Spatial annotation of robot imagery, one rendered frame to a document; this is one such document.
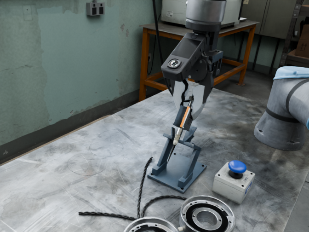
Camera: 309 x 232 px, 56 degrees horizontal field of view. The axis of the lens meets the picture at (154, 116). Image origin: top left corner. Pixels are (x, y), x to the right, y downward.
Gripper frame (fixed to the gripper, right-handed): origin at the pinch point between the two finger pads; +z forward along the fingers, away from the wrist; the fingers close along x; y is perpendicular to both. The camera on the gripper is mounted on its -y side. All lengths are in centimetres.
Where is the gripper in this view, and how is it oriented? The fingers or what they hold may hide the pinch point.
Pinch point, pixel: (186, 113)
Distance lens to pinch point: 67.0
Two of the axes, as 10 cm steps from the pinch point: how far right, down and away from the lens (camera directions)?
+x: -8.3, -3.1, 4.6
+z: -0.8, 8.9, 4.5
